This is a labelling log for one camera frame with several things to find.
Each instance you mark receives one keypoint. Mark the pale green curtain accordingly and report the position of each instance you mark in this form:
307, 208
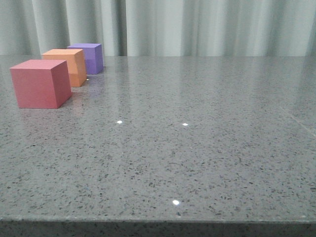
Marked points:
161, 27

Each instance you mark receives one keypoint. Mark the red foam cube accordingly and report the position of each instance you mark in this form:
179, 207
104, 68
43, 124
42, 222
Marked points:
41, 83

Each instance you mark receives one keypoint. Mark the purple foam cube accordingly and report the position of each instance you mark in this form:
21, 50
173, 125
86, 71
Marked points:
93, 56

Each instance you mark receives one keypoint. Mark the orange foam cube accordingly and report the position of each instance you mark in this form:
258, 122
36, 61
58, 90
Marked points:
75, 63

